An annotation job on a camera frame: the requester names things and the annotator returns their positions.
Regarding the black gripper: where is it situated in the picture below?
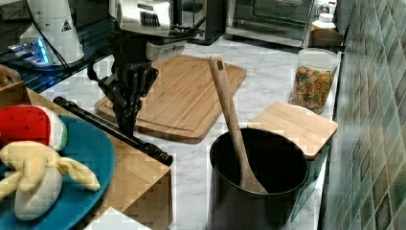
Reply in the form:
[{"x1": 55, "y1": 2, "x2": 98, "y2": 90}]
[{"x1": 98, "y1": 37, "x2": 159, "y2": 136}]

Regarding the wooden drawer with black handle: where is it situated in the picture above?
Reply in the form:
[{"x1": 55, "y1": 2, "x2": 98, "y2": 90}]
[{"x1": 53, "y1": 96, "x2": 174, "y2": 167}]

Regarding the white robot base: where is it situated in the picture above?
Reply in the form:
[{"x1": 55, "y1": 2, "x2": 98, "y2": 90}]
[{"x1": 11, "y1": 0, "x2": 84, "y2": 67}]

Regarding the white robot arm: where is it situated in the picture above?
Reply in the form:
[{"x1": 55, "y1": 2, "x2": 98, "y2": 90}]
[{"x1": 88, "y1": 0, "x2": 193, "y2": 135}]

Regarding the wooden drawer cabinet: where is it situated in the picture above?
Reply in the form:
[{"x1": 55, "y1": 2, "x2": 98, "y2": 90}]
[{"x1": 1, "y1": 66, "x2": 172, "y2": 230}]

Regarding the blue plate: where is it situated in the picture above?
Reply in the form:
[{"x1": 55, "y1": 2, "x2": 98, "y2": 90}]
[{"x1": 0, "y1": 114, "x2": 116, "y2": 230}]

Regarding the wooden cutting board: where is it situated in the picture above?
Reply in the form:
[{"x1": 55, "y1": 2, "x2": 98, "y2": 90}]
[{"x1": 94, "y1": 54, "x2": 248, "y2": 145}]

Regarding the plush watermelon slice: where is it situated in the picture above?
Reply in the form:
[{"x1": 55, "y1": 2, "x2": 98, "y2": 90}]
[{"x1": 0, "y1": 105, "x2": 68, "y2": 151}]

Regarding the plush peeled banana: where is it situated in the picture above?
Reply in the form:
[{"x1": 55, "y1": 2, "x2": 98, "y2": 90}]
[{"x1": 1, "y1": 141, "x2": 101, "y2": 220}]

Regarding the wooden spoon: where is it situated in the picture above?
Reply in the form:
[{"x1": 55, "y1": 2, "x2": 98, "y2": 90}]
[{"x1": 209, "y1": 54, "x2": 267, "y2": 194}]

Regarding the black utensil holder pot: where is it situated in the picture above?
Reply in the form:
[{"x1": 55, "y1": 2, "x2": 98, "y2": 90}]
[{"x1": 206, "y1": 127, "x2": 309, "y2": 230}]

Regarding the stainless toaster oven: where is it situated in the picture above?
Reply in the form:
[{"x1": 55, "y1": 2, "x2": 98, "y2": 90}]
[{"x1": 226, "y1": 0, "x2": 315, "y2": 48}]

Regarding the clear cereal jar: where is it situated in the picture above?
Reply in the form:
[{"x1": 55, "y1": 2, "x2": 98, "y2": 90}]
[{"x1": 289, "y1": 48, "x2": 339, "y2": 114}]

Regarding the teal container with wooden lid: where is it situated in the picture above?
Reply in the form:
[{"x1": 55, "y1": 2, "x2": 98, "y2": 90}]
[{"x1": 248, "y1": 102, "x2": 338, "y2": 220}]

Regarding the white cap spice bottle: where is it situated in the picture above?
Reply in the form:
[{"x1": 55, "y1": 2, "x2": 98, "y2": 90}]
[{"x1": 312, "y1": 13, "x2": 336, "y2": 31}]

